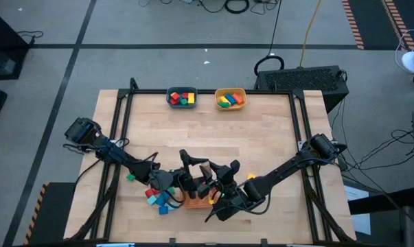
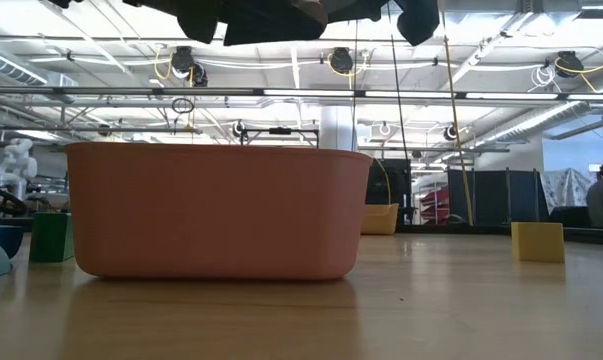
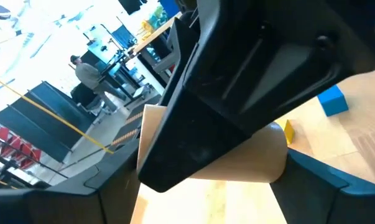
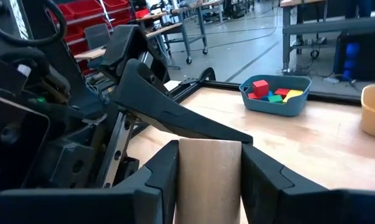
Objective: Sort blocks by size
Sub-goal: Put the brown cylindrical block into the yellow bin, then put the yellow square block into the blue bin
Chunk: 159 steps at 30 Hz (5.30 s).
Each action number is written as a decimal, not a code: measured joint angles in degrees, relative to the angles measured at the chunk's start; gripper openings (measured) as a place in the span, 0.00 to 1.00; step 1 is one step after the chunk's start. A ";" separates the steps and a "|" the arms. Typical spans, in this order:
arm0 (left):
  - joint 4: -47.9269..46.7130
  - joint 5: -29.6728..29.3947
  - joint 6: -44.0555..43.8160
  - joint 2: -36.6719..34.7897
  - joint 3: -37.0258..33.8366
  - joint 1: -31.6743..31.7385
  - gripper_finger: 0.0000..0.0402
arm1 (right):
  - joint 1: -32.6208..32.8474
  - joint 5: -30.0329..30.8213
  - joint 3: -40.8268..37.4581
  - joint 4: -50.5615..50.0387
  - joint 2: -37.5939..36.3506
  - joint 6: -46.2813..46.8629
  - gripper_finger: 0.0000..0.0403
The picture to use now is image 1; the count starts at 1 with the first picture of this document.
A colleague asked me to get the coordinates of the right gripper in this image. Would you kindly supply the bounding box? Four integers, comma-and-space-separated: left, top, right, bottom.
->
197, 158, 253, 222

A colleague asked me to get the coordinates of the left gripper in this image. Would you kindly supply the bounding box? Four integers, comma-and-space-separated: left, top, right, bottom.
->
171, 148, 209, 201

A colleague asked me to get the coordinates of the orange plastic bin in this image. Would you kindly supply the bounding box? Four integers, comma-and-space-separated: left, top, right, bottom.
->
181, 177, 218, 210

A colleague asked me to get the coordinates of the teal plastic bin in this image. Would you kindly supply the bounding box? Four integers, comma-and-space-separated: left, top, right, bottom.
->
166, 86, 198, 110

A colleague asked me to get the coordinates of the yellow plastic bin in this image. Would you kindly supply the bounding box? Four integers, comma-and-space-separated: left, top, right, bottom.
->
214, 87, 248, 112

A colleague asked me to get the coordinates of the black computer tower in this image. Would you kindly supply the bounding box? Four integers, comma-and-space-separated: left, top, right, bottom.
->
253, 64, 350, 113

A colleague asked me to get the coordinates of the black mat striped edge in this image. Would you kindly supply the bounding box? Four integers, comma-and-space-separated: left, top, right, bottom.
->
23, 181, 78, 246
341, 0, 414, 51

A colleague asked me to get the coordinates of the black cabinet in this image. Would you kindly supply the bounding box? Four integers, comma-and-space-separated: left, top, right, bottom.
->
0, 6, 31, 82

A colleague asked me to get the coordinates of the white round device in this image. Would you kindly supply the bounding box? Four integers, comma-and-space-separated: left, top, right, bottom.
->
394, 29, 414, 86

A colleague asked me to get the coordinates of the black aluminium table frame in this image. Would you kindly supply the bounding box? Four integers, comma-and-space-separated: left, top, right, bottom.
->
64, 77, 358, 245

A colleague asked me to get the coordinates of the black hanging cable with loop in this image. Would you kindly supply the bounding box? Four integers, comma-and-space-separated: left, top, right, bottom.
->
253, 0, 286, 78

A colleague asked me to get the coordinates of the black cable coil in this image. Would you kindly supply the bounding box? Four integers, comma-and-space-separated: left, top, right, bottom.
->
224, 0, 251, 15

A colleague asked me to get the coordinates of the yellow hanging cable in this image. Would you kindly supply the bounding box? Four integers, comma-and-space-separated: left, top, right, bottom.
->
298, 0, 323, 68

